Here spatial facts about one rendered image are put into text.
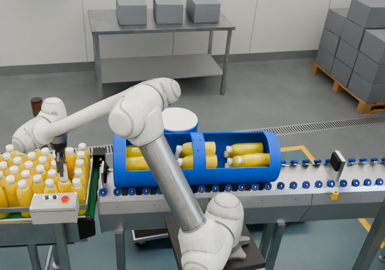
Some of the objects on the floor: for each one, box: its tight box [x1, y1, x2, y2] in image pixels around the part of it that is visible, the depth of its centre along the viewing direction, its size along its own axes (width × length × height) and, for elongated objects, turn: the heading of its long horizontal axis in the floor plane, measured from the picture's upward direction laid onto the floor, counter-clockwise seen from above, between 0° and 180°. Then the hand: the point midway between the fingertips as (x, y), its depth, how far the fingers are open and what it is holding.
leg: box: [115, 230, 125, 270], centre depth 249 cm, size 6×6×63 cm
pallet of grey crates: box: [312, 0, 385, 115], centre depth 511 cm, size 120×80×119 cm
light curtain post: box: [352, 197, 385, 270], centre depth 218 cm, size 6×6×170 cm
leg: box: [265, 222, 286, 270], centre depth 263 cm, size 6×6×63 cm
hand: (62, 172), depth 195 cm, fingers closed on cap, 4 cm apart
